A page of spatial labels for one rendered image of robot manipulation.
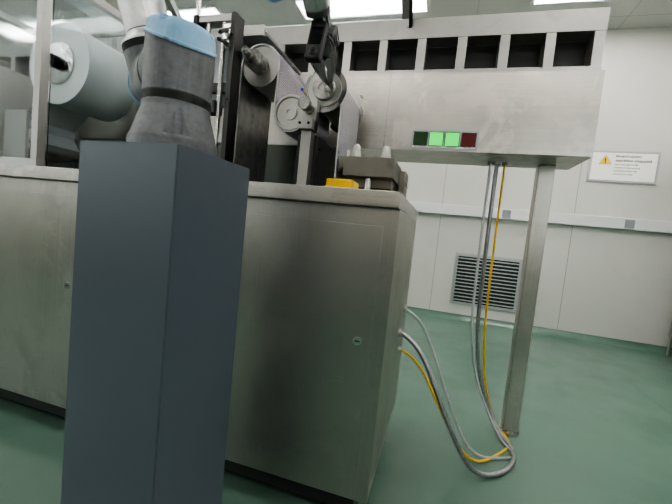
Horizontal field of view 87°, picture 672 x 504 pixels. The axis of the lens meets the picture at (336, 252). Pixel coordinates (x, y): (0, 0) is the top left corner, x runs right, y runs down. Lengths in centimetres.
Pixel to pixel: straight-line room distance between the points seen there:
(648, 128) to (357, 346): 372
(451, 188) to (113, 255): 345
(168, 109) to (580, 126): 134
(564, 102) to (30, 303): 200
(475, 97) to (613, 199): 271
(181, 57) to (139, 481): 69
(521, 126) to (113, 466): 152
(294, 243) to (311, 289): 13
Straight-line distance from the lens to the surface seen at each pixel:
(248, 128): 147
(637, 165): 419
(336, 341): 95
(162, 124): 68
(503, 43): 166
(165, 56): 72
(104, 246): 69
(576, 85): 163
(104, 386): 73
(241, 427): 116
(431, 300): 385
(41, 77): 171
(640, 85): 436
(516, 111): 157
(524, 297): 168
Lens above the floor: 80
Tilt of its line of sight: 4 degrees down
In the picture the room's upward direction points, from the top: 6 degrees clockwise
